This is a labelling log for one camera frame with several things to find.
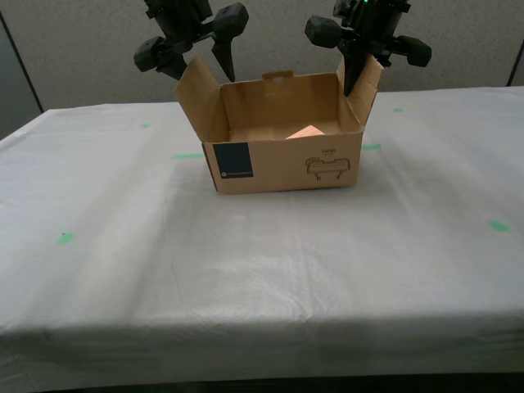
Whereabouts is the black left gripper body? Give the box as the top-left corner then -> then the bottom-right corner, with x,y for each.
142,0 -> 217,44

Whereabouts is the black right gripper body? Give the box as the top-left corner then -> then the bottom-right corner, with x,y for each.
333,0 -> 410,56

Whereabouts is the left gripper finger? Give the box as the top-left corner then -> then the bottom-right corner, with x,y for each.
210,2 -> 250,83
133,35 -> 189,82

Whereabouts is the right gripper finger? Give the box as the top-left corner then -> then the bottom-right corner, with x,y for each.
380,35 -> 433,69
305,15 -> 369,98

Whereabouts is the light wooden block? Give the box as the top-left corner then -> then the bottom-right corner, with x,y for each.
284,124 -> 324,141

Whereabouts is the brown cardboard box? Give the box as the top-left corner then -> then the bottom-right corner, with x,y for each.
174,52 -> 386,197

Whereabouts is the black partition trim strip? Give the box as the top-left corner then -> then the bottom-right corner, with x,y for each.
0,10 -> 44,115
506,38 -> 524,88

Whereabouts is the white plastic table cover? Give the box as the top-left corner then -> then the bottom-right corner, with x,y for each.
0,85 -> 524,388

